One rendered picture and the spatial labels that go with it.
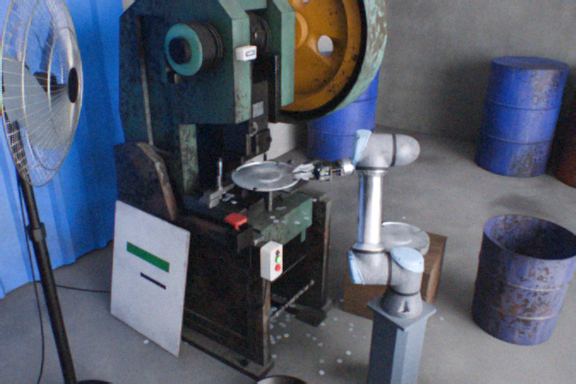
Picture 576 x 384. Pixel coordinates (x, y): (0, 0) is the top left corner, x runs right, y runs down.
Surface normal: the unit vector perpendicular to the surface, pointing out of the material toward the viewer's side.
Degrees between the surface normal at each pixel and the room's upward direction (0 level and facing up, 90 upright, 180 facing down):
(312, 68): 90
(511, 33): 90
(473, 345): 0
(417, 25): 90
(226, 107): 90
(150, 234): 78
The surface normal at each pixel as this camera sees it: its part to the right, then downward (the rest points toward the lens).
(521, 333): -0.25, 0.43
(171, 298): -0.59, 0.13
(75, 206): 0.83, 0.25
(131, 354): 0.01, -0.91
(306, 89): -0.56, 0.34
